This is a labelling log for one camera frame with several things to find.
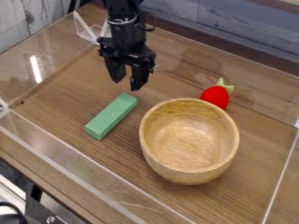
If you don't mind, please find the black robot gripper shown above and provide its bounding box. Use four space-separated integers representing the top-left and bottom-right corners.
96 17 159 92

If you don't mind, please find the green rectangular block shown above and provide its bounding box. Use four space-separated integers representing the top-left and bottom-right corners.
84 93 137 140

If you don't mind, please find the brown wooden bowl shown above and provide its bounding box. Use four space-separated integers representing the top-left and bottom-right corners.
139 98 240 186

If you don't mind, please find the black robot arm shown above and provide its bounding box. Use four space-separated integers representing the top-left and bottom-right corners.
97 0 156 91

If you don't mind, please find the red toy strawberry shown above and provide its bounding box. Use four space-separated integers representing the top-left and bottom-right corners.
200 78 235 110

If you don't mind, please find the black clamp under table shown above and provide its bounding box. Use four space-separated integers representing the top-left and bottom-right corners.
0 182 68 224

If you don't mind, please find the clear acrylic corner bracket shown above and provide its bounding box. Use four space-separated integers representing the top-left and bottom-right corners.
72 11 112 45

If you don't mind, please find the clear acrylic front wall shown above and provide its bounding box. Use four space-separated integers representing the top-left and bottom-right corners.
0 99 195 224

